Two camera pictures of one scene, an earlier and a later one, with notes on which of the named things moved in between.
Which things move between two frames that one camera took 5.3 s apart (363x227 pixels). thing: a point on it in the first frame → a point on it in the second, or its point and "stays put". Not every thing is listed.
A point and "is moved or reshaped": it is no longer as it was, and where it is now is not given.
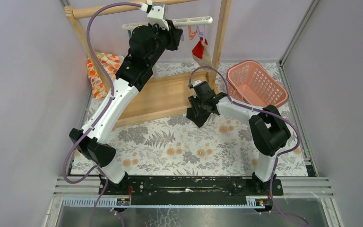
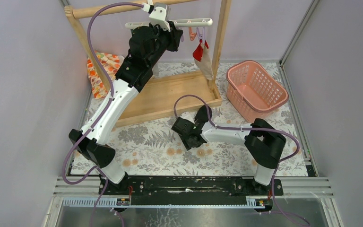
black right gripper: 193,100 → 187,144
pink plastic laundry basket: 249,81 stays put
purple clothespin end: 201,34 stays put
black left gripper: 173,36 stays put
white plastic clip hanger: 174,22 stays put
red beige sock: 201,54 is moved or reshaped
